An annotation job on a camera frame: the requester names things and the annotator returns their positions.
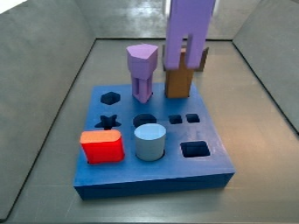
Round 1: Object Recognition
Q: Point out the purple double-square peg block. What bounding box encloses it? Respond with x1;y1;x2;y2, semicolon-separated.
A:
163;0;215;70

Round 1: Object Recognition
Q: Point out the blue shape-sorter base board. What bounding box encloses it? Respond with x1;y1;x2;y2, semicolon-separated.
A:
74;83;235;200

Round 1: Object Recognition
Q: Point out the light blue cylinder block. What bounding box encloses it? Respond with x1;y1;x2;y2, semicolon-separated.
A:
135;123;166;162

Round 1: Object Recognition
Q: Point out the brown arch-shaped block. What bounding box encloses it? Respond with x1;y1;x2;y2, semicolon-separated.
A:
165;48;194;98

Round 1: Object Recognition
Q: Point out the red rounded block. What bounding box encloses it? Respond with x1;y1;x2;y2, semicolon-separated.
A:
79;129;126;165

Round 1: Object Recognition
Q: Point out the purple pentagon peg block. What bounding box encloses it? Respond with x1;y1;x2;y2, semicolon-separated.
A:
126;44;158;103

